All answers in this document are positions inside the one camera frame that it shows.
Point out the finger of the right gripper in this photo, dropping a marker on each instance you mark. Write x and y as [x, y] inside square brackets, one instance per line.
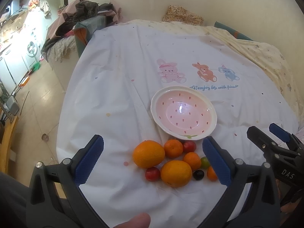
[271, 150]
[280, 131]

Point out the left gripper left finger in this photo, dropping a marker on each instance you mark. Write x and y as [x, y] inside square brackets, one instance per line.
[55, 198]

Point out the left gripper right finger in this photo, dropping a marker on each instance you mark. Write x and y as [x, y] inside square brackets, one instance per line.
[251, 196]

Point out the small mandarin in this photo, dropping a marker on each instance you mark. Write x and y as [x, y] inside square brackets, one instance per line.
[193, 159]
[211, 175]

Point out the green cherry tomato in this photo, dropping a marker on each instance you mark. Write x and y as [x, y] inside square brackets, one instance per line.
[205, 164]

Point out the dark purple cherry tomato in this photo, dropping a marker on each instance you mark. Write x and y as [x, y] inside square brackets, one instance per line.
[198, 175]

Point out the red cherry tomato back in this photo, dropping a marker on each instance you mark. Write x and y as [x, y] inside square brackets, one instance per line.
[189, 146]

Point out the red cherry tomato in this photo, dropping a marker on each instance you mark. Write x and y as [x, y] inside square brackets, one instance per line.
[189, 146]
[152, 174]

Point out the large orange front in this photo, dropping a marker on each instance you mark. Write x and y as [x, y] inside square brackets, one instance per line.
[176, 173]

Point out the large orange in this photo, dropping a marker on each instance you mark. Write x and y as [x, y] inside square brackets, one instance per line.
[148, 154]
[176, 173]

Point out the red cherry tomato front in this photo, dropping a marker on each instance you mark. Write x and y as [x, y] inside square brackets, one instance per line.
[152, 174]

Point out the operator hand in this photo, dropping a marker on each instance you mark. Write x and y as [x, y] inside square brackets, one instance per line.
[139, 221]

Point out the yellow wooden chair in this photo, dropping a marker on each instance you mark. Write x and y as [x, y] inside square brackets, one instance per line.
[7, 154]

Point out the cream patterned blanket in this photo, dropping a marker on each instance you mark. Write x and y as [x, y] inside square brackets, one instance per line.
[264, 55]

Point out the pink strawberry ceramic bowl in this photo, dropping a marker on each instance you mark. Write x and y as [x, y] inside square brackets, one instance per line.
[183, 113]

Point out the white cartoon bed sheet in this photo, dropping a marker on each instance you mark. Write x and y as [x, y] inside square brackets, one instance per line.
[110, 92]

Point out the white floor fan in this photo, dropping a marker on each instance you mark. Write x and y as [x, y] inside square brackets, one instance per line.
[32, 52]

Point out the floral pillow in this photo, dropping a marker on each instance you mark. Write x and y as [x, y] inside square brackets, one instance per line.
[179, 14]

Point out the teal orange cushion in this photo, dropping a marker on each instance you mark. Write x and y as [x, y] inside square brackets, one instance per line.
[84, 30]

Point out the pile of clothes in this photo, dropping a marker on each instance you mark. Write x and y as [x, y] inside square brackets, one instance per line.
[60, 39]

